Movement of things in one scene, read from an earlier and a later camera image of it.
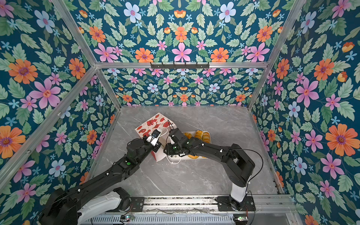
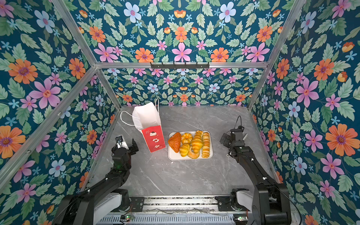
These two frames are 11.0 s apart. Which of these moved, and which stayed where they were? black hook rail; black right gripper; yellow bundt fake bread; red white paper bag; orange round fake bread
Moved: black right gripper; red white paper bag
Stayed: black hook rail; orange round fake bread; yellow bundt fake bread
